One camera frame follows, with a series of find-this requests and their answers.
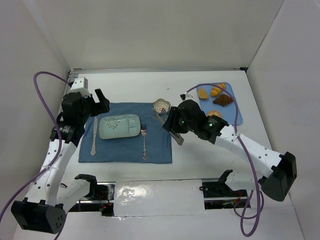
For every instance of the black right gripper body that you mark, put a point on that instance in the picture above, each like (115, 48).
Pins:
(171, 121)

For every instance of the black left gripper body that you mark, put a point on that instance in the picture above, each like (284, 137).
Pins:
(95, 105)

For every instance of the metal tongs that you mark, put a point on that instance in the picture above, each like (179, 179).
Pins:
(162, 117)

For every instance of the sliced bread piece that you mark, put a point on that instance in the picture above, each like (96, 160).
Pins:
(202, 94)

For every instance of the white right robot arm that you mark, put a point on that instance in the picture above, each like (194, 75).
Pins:
(279, 171)

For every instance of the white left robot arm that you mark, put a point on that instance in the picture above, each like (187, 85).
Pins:
(45, 206)

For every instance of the glazed donut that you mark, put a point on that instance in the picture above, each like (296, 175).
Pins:
(214, 113)

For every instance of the patterned flower-shaped small bowl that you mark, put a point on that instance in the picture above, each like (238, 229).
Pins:
(161, 106)

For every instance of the golden croissant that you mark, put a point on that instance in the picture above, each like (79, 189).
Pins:
(216, 91)

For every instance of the light green rectangular plate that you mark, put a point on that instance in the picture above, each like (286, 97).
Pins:
(119, 126)

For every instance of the chocolate croissant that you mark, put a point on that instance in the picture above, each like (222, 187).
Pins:
(223, 100)

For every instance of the blue cloth placemat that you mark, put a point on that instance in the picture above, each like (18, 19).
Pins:
(129, 149)

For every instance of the silver fork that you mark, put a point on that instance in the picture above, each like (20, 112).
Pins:
(143, 131)

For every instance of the silver table knife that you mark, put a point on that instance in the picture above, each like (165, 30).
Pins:
(95, 128)

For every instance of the silver foil covered panel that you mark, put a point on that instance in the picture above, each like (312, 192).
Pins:
(158, 198)

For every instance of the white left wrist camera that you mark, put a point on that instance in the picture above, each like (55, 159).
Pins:
(80, 84)

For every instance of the aluminium table frame rail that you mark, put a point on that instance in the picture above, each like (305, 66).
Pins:
(132, 79)

